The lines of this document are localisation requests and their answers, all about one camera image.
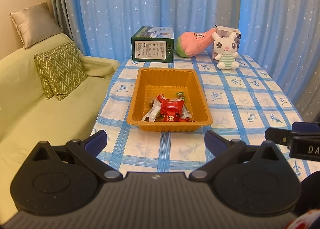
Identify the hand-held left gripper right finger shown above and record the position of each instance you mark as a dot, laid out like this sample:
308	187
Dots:
215	142

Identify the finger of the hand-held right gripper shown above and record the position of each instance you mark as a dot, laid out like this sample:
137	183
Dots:
305	127
277	135

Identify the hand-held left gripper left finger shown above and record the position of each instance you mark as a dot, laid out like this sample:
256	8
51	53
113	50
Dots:
96	142

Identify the small red candy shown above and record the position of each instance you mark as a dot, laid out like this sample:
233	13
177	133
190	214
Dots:
185	116

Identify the green red candy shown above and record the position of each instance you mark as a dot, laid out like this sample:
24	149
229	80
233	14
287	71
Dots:
180	95

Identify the white snack packet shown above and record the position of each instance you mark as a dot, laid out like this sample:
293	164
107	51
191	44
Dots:
152	114

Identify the orange plastic tray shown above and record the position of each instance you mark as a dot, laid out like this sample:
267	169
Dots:
167	78

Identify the blue checked tablecloth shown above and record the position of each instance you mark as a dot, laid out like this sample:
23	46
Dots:
237	99

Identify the green chevron cushion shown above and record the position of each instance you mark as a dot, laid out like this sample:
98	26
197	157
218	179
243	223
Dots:
47	88
62	68

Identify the red white printed clothing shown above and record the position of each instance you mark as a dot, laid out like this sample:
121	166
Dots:
308	221

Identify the light green sofa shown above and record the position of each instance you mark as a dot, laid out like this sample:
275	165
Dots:
25	119

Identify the white bunny plush toy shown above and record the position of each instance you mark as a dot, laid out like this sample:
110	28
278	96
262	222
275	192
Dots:
225	46

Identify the pink plush toy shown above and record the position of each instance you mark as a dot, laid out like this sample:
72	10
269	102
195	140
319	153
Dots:
192	43

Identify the green cardboard box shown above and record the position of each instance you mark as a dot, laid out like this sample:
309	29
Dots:
152	51

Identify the grey white cardboard box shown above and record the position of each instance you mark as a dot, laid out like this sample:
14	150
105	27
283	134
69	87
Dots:
227	30

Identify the grey cushion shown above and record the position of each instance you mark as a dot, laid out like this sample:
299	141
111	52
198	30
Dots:
35	23

